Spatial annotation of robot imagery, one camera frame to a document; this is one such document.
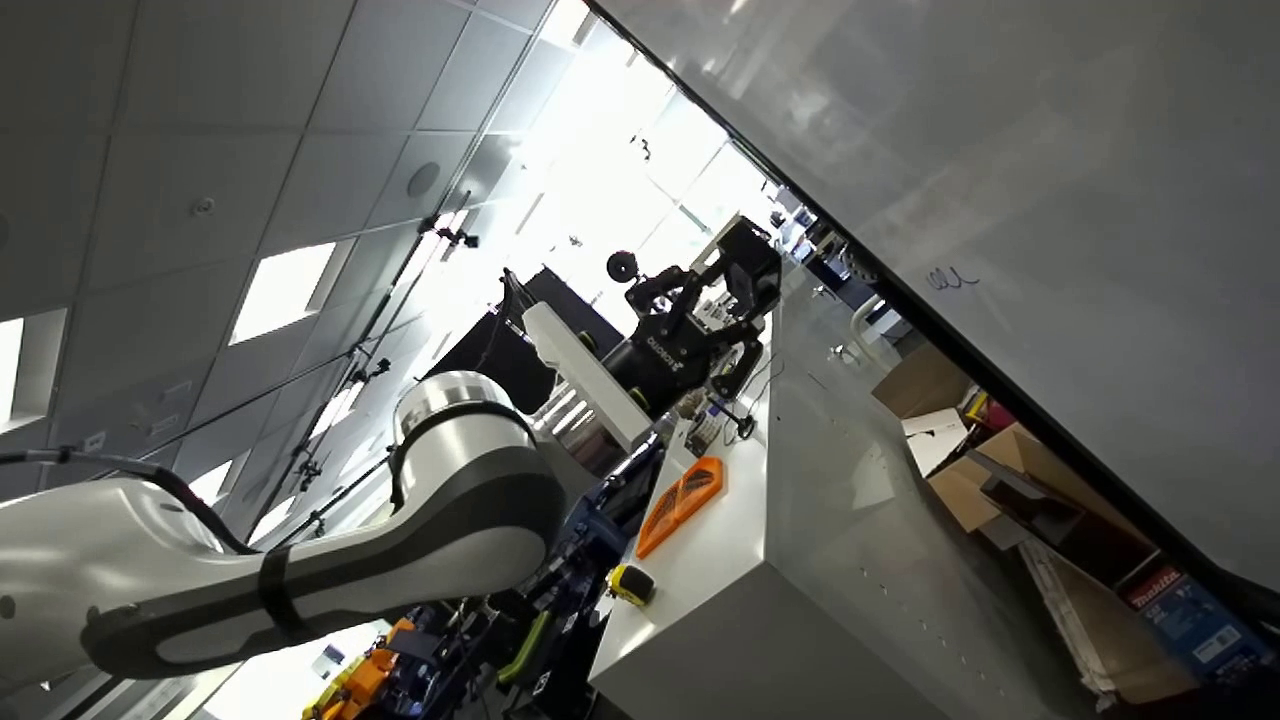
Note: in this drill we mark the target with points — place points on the black ceiling rail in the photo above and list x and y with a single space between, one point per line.
401 292

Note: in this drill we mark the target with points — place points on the orange yellow tool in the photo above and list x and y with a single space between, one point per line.
354 673

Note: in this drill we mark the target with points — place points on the white table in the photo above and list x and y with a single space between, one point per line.
826 534

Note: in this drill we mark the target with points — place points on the small brown cardboard box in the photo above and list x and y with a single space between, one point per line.
920 387

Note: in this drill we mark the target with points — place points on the orange plastic tray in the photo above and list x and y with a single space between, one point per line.
681 504

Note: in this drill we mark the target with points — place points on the black monitor panel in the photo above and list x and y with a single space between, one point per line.
480 355

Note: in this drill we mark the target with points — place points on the yellow black tape measure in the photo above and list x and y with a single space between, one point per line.
628 586

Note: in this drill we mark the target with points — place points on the ceiling light panel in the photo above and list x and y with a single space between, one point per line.
287 292
25 373
214 482

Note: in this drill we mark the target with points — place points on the round ceiling speaker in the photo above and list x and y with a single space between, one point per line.
425 178

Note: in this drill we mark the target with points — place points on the black stand with round base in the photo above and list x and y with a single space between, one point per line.
622 266

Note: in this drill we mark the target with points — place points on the open cardboard box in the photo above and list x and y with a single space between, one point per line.
1055 534

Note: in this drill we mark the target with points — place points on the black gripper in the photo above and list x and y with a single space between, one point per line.
685 355

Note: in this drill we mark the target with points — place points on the blue box with label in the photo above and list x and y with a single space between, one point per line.
1200 627

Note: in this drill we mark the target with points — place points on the white foam sheet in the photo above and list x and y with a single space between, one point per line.
937 443

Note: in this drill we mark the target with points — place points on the whiteboard with black frame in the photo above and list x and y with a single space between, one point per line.
1065 201

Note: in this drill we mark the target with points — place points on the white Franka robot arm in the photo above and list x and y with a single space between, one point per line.
82 545

